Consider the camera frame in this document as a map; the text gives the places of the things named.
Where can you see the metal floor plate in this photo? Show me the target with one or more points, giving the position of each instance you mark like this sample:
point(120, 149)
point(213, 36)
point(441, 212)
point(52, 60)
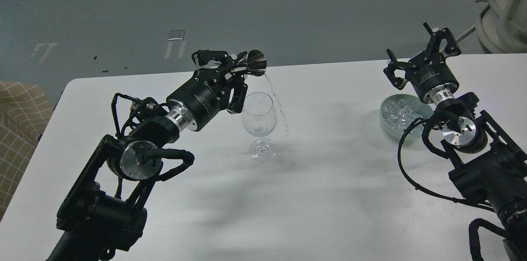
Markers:
point(176, 35)

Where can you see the beige office chair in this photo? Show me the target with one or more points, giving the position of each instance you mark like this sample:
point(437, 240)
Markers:
point(501, 27)

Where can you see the clear ice cubes pile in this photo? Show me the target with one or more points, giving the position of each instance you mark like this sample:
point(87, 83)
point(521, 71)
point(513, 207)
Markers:
point(397, 113)

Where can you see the steel cocktail jigger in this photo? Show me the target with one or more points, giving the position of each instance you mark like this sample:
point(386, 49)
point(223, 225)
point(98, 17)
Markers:
point(250, 62)

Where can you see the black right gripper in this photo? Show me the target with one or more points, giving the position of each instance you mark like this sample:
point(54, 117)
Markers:
point(432, 78)

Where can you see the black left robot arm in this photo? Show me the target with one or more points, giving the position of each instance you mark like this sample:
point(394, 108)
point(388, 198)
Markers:
point(105, 209)

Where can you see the green bowl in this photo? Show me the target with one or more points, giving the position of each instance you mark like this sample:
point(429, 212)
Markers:
point(387, 123)

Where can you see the clear wine glass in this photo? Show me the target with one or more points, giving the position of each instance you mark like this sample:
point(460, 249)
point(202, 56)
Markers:
point(259, 120)

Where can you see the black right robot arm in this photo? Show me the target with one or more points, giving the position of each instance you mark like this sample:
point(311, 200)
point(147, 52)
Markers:
point(489, 168)

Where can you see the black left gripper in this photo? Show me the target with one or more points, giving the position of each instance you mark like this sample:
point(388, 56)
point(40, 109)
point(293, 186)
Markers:
point(206, 92)

